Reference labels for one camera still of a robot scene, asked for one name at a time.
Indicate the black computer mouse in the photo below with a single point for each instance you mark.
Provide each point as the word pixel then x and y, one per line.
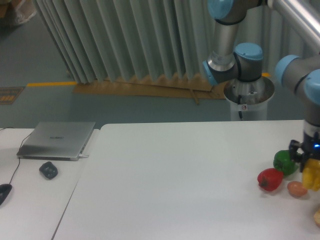
pixel 5 190

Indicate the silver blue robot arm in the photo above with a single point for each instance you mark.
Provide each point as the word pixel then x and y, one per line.
pixel 244 62

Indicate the silver closed laptop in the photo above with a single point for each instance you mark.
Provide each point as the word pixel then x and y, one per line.
pixel 57 140

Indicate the pale round fruit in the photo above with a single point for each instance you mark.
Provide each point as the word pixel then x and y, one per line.
pixel 316 218

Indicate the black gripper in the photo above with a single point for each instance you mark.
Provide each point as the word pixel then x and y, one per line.
pixel 299 151

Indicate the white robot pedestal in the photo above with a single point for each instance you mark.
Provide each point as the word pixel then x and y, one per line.
pixel 248 101

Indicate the black earbuds case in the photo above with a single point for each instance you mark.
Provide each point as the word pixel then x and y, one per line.
pixel 48 170

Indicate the yellow bell pepper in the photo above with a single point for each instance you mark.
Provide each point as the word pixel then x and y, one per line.
pixel 311 175

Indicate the red bell pepper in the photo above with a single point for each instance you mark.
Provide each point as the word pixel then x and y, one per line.
pixel 270 179

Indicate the brown egg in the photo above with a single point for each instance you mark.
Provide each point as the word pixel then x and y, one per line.
pixel 296 188

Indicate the pale green pleated curtain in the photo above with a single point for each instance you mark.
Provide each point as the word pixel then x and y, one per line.
pixel 145 40

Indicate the green bell pepper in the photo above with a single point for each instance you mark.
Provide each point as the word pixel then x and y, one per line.
pixel 283 163

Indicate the white usb plug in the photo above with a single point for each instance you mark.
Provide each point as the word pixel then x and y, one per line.
pixel 81 156

